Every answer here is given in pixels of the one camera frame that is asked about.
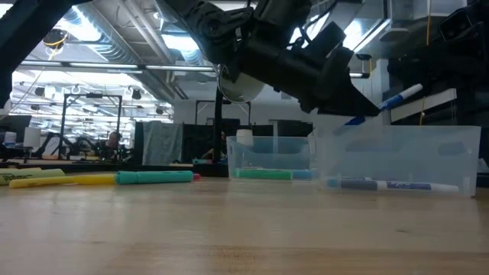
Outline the black office partition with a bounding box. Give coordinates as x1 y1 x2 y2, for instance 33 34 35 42
182 118 314 165

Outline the round black ceiling device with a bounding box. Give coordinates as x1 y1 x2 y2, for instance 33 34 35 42
41 28 70 50

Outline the grey fabric partition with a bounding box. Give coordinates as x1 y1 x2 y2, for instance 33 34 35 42
141 121 185 167

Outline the black metal rack frame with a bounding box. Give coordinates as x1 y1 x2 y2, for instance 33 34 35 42
60 93 123 156

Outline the white ceiling device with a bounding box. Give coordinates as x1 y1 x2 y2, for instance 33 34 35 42
377 26 410 43

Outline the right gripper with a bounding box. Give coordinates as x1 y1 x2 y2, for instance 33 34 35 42
387 22 489 95

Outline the blue dry-erase marker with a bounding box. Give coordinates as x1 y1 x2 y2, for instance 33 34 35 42
342 82 424 128

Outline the clear plastic bin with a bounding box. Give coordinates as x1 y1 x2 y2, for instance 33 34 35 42
307 125 482 198
226 135 315 182

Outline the white box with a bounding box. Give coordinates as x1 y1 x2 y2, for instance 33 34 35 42
23 126 42 148

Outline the black gooseneck desk lamp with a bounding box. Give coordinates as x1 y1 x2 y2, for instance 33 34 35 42
190 63 267 177

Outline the long LED light bar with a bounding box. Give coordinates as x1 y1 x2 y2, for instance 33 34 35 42
18 60 371 79

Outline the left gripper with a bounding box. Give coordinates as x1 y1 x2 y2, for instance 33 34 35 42
282 47 381 118

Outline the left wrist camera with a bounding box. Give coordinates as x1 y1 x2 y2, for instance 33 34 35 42
303 21 347 58

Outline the black computer monitor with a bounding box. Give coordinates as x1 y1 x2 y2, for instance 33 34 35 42
0 114 34 134

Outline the teal highlighter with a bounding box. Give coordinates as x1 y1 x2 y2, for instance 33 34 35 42
115 170 195 186

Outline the person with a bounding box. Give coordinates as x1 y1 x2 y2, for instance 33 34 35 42
105 131 121 150

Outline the small white container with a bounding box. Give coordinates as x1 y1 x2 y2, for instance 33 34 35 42
235 128 254 147

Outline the thin yellow marker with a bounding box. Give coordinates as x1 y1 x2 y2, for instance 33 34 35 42
72 173 118 186
8 174 91 189

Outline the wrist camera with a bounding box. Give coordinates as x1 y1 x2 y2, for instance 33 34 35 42
303 21 347 58
438 8 475 44

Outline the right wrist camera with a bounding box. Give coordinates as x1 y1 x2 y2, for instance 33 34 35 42
438 8 475 44

